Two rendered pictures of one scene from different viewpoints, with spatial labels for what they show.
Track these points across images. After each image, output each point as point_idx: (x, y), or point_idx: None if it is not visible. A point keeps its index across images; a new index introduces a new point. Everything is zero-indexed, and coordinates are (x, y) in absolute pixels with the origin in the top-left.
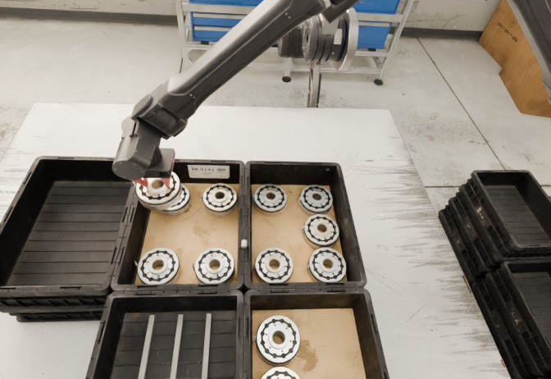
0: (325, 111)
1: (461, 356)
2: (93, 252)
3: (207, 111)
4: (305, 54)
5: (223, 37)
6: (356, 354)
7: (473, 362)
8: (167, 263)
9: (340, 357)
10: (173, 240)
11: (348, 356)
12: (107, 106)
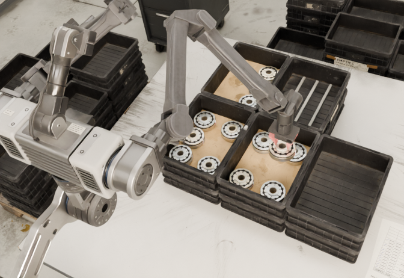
0: (78, 273)
1: (164, 91)
2: (330, 180)
3: None
4: (113, 208)
5: (237, 64)
6: (218, 90)
7: (161, 87)
8: None
9: (225, 92)
10: (281, 169)
11: (222, 91)
12: None
